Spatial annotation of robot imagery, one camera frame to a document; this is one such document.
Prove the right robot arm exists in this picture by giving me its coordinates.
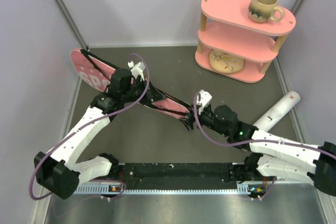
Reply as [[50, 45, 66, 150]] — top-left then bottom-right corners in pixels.
[[181, 105, 335, 196]]

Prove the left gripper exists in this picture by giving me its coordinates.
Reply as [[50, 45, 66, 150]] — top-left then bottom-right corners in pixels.
[[122, 77, 166, 105]]

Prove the pink three-tier shelf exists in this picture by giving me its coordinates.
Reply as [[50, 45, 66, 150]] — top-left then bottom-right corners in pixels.
[[195, 0, 296, 83]]

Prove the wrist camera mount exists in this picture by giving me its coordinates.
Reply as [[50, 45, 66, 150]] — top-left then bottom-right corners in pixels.
[[128, 61, 145, 81], [196, 90, 212, 115]]

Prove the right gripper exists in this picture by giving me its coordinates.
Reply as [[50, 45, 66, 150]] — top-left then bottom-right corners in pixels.
[[180, 103, 229, 137]]

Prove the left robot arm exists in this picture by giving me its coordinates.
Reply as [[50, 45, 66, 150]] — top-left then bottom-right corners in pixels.
[[32, 67, 150, 199]]

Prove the pink racket bag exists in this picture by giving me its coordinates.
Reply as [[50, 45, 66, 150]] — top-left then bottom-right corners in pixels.
[[70, 48, 193, 122]]

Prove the white shuttlecock tube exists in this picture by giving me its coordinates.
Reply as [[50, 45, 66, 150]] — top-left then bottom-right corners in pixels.
[[254, 91, 301, 132]]

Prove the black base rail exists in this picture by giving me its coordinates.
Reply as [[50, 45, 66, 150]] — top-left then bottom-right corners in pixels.
[[73, 162, 279, 196]]

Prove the decorated round plate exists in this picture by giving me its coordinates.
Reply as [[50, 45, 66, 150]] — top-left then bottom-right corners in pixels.
[[208, 49, 245, 74]]

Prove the beige ceramic mug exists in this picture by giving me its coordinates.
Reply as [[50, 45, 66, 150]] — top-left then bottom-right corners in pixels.
[[248, 0, 285, 23]]

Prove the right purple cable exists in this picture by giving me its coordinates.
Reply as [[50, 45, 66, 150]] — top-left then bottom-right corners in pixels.
[[193, 92, 336, 200]]

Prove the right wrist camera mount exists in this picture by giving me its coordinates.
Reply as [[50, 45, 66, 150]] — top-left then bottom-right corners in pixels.
[[196, 90, 212, 115]]

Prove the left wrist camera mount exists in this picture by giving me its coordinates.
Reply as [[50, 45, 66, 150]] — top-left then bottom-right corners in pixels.
[[128, 61, 145, 81]]

